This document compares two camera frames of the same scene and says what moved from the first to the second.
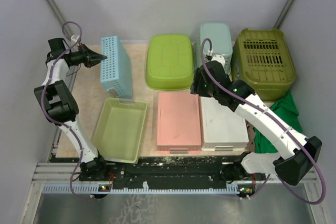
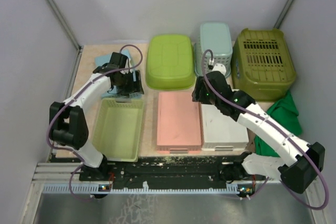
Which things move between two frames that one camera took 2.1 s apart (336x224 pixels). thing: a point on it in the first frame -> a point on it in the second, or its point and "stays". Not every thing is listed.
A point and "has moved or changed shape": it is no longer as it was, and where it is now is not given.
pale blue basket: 116,70 has moved or changed shape
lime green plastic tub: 170,63 stays
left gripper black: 90,58 -> 134,86
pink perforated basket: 179,123 stays
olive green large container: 261,57 stays
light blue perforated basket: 220,34 stays
